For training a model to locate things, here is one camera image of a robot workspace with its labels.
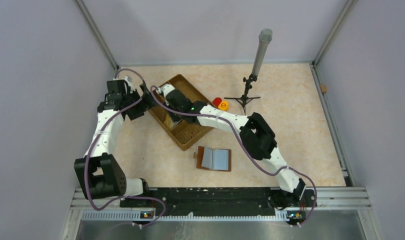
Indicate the aluminium frame rail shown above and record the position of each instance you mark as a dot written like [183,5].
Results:
[328,199]

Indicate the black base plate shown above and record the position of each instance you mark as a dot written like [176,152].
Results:
[220,201]

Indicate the brown leather card holder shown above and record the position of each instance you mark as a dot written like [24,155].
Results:
[213,159]

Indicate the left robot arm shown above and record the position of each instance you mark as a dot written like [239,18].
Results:
[98,172]

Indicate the gold card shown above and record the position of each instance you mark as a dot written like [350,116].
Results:
[169,123]

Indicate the red cylinder button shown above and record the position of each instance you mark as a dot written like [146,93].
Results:
[216,101]

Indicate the small wooden wall block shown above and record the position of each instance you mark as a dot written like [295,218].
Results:
[323,88]

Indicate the orange cylinder button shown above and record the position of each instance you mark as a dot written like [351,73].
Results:
[223,105]

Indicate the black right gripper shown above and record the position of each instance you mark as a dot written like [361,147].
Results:
[175,118]

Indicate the black tripod stand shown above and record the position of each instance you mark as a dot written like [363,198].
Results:
[245,99]

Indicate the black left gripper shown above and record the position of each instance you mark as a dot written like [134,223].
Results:
[144,105]

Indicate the grey tube on stand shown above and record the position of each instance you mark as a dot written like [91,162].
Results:
[264,39]

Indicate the woven brown divided tray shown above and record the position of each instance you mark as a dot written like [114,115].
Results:
[184,134]

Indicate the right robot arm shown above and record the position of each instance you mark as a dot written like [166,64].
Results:
[252,132]

